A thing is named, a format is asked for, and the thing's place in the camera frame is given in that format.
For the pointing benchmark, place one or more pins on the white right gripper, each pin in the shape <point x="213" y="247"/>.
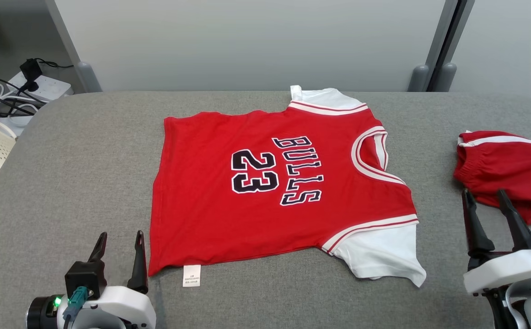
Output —
<point x="507" y="269"/>

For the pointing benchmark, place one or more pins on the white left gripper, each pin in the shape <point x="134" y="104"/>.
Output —
<point x="119" y="306"/>

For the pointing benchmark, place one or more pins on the red Bulls shorts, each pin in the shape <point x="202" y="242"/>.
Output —
<point x="512" y="169"/>

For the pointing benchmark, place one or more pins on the red Bulls jersey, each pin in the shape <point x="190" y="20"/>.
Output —
<point x="210" y="205"/>

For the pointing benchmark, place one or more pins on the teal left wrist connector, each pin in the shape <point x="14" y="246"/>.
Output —
<point x="77" y="299"/>

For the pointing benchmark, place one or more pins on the small white power strip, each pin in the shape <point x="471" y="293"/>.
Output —
<point x="16" y="121"/>

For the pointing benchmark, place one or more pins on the large white power strip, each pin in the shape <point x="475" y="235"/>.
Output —
<point x="48" y="87"/>

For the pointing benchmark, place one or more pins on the black power adapter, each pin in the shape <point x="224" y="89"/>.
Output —
<point x="30" y="70"/>

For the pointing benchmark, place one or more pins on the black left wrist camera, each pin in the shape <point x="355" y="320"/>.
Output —
<point x="84" y="278"/>

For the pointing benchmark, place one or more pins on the dark partition post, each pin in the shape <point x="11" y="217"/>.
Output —
<point x="453" y="41"/>

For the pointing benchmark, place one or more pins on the grey partition post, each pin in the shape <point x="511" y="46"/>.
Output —
<point x="434" y="41"/>
<point x="71" y="41"/>

